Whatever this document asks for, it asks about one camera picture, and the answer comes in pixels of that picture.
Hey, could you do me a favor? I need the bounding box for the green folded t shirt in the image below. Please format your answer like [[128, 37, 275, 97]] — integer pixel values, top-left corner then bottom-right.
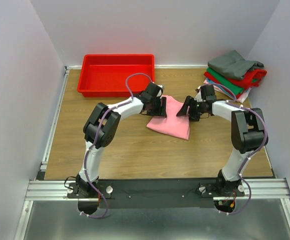
[[204, 67, 262, 95]]

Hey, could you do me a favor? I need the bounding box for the red folded t shirt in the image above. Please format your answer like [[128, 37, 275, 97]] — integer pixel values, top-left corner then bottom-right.
[[204, 67, 267, 98]]

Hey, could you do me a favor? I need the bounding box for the red plastic tray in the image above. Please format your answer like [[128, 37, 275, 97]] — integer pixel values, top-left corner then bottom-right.
[[77, 54, 155, 98]]

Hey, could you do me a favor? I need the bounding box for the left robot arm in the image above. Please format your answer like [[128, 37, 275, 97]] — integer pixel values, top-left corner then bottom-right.
[[75, 82, 167, 198]]

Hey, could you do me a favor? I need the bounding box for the light pink folded t shirt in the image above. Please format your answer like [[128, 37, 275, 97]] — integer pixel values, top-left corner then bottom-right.
[[203, 78, 245, 102]]

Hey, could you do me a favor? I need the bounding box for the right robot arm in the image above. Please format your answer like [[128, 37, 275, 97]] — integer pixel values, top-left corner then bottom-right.
[[177, 96, 269, 196]]

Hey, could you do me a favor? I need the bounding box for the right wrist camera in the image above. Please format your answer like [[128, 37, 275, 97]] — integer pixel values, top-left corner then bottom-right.
[[194, 84, 217, 102]]

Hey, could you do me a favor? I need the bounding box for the blue folded t shirt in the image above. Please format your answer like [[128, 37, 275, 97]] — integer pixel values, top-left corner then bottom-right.
[[205, 78, 236, 98]]

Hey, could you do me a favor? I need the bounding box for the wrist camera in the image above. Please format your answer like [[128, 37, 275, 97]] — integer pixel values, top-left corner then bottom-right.
[[157, 85, 164, 98], [194, 84, 217, 102]]

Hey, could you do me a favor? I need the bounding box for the aluminium frame rail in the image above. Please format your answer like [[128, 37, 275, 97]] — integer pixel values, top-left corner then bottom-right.
[[25, 178, 290, 201]]

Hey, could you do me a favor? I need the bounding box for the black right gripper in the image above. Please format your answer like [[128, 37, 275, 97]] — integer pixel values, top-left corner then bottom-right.
[[176, 95, 203, 123]]

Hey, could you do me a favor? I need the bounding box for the white folded t shirt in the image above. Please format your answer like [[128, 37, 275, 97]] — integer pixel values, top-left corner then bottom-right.
[[237, 88, 252, 104]]

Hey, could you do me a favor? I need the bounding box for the grey folded t shirt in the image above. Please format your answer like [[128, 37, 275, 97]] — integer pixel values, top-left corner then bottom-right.
[[207, 50, 265, 80]]

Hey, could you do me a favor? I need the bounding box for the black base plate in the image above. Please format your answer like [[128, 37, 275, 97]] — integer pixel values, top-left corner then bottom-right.
[[67, 177, 245, 213]]

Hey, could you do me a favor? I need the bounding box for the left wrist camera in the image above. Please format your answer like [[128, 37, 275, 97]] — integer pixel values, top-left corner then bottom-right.
[[157, 85, 164, 98]]

